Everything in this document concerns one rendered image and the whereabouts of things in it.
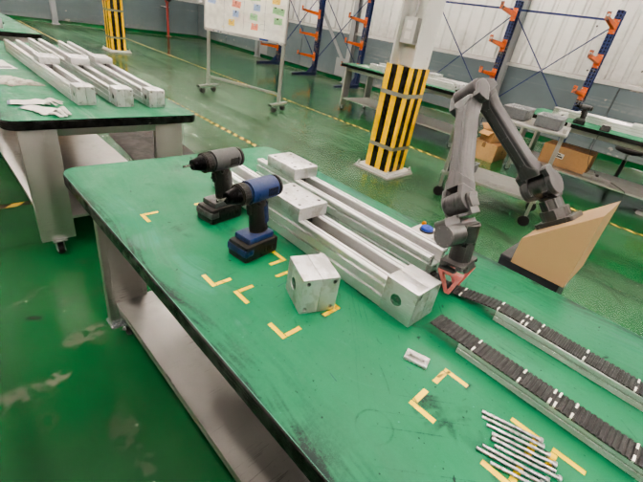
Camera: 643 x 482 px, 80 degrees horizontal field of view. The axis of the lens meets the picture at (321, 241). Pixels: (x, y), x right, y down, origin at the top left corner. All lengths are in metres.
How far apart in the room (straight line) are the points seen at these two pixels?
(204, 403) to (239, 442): 0.19
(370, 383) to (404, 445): 0.13
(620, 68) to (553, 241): 7.29
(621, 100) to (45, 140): 8.05
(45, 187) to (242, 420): 1.60
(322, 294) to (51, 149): 1.78
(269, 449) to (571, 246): 1.09
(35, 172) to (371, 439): 2.07
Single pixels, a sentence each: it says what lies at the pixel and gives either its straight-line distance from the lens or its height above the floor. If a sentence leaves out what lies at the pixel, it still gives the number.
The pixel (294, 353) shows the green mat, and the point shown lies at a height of 0.78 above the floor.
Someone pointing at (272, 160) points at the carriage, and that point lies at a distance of 1.47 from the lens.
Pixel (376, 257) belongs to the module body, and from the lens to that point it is 1.03.
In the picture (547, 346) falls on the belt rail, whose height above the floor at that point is 0.79.
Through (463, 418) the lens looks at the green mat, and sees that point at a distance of 0.82.
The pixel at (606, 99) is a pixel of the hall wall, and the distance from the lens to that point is 8.54.
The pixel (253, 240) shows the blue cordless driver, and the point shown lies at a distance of 1.03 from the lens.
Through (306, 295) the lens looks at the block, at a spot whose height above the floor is 0.83.
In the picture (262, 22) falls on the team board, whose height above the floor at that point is 1.20.
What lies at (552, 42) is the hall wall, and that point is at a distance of 8.83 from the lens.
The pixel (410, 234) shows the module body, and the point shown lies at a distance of 1.18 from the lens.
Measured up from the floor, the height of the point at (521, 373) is 0.81.
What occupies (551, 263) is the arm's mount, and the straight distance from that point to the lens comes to 1.37.
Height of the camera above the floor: 1.37
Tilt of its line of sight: 29 degrees down
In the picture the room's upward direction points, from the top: 10 degrees clockwise
